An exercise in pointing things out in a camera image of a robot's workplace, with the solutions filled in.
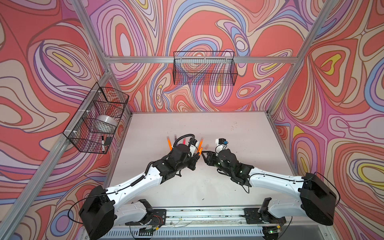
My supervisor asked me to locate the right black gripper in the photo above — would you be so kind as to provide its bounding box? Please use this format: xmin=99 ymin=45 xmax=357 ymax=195
xmin=200 ymin=151 xmax=233 ymax=177

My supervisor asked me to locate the orange highlighter top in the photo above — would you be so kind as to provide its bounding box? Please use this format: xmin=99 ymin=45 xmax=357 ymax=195
xmin=167 ymin=136 xmax=173 ymax=151

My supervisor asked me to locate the orange highlighter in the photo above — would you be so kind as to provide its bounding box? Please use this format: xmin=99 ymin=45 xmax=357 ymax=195
xmin=167 ymin=136 xmax=173 ymax=151
xmin=197 ymin=138 xmax=204 ymax=156

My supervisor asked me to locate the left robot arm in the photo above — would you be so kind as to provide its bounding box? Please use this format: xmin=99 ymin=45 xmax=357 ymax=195
xmin=79 ymin=144 xmax=202 ymax=240

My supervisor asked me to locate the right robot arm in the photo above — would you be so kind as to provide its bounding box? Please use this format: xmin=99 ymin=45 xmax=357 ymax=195
xmin=202 ymin=149 xmax=337 ymax=226

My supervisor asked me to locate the black marker in basket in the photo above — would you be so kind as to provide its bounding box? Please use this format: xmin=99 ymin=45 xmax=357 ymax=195
xmin=101 ymin=136 xmax=106 ymax=153

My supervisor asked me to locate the white tape roll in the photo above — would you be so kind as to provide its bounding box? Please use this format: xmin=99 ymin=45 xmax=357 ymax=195
xmin=96 ymin=115 xmax=118 ymax=127

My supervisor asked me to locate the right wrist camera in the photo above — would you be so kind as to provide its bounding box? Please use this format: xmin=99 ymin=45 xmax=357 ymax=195
xmin=215 ymin=138 xmax=229 ymax=153

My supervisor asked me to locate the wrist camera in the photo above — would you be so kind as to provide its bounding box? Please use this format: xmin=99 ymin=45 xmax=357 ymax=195
xmin=188 ymin=138 xmax=199 ymax=155
xmin=215 ymin=138 xmax=229 ymax=153

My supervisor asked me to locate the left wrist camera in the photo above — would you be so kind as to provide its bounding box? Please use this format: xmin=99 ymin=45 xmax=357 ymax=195
xmin=188 ymin=138 xmax=199 ymax=155

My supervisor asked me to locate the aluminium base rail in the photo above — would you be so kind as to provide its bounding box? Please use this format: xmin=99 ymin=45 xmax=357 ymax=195
xmin=113 ymin=203 xmax=291 ymax=228

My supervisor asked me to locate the back black wire basket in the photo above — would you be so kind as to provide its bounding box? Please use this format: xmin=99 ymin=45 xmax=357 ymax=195
xmin=173 ymin=50 xmax=238 ymax=86

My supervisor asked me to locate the black wire basket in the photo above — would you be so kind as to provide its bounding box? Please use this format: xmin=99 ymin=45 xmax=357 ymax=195
xmin=173 ymin=50 xmax=238 ymax=86
xmin=63 ymin=83 xmax=129 ymax=155

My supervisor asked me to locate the left black wire basket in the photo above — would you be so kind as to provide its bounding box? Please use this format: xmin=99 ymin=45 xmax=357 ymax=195
xmin=63 ymin=83 xmax=129 ymax=155

